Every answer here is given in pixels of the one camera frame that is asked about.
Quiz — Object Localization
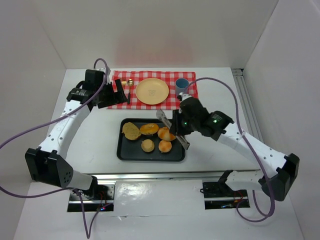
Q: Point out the metal serving tongs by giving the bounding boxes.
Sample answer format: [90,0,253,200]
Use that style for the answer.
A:
[156,109,190,150]

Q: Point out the orange glazed donut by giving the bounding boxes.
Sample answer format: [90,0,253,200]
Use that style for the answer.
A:
[139,123,159,135]

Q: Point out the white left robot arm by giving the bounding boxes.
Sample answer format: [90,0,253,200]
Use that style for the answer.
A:
[25,68,127,199]

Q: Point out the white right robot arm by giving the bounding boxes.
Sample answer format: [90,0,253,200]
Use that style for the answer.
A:
[170,93,300,202]

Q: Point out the flat brown bread slice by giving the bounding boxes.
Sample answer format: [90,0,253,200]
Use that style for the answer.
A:
[122,122,142,141]

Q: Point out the twisted orange white bun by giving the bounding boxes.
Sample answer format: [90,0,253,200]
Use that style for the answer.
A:
[157,126,176,142]

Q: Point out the small orange round bun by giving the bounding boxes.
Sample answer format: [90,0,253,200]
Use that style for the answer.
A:
[158,140,172,153]

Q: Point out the beige round plate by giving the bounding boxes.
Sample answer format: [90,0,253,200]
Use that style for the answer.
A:
[135,78,170,105]

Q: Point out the small round tan muffin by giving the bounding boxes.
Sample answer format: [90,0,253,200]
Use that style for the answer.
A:
[141,139,155,153]

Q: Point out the blue cup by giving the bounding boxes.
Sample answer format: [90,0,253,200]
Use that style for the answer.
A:
[175,78,189,96]

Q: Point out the red white checkered cloth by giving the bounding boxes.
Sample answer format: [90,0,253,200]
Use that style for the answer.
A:
[110,70,196,110]

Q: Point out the black baking tray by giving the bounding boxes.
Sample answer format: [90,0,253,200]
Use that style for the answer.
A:
[116,118,186,162]

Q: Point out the gold spoon green handle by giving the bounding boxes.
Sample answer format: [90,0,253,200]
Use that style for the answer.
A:
[127,78,134,105]

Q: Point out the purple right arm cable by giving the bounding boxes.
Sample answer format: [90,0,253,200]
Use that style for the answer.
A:
[186,76,276,223]

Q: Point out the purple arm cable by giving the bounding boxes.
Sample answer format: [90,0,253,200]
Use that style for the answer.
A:
[0,58,112,240]
[186,76,276,223]

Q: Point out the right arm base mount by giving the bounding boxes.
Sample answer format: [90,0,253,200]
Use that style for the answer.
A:
[199,182,250,210]

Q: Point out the aluminium rail at table edge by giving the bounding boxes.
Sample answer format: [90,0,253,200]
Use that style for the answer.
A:
[79,170,261,183]

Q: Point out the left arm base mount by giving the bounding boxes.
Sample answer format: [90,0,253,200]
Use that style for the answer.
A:
[67,183,115,213]

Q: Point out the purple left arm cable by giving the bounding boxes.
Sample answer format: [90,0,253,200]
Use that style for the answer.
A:
[0,58,112,240]

